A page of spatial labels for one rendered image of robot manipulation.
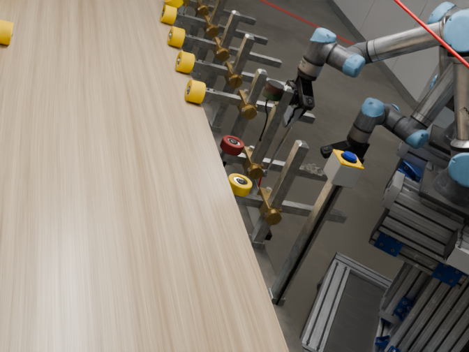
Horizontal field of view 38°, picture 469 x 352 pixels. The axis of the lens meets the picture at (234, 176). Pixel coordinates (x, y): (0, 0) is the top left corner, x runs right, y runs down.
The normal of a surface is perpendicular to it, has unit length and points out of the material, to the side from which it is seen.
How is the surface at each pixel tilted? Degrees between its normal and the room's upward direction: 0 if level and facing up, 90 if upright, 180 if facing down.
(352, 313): 0
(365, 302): 0
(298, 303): 0
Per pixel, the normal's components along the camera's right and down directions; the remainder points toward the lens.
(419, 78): -0.92, -0.21
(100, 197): 0.36, -0.80
